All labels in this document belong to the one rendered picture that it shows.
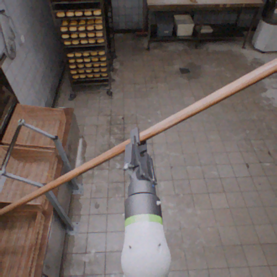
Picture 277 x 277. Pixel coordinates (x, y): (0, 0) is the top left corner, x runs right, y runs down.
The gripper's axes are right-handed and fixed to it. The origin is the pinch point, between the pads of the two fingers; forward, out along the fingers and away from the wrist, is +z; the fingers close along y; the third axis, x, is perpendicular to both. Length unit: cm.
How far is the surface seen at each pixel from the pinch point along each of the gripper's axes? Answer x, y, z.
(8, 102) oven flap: -156, -3, 137
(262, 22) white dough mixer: 132, 269, 414
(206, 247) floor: -60, 195, 16
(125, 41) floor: -121, 142, 458
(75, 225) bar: -168, 110, 44
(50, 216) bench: -139, 60, 31
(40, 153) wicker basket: -145, 39, 89
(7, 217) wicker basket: -162, 35, 29
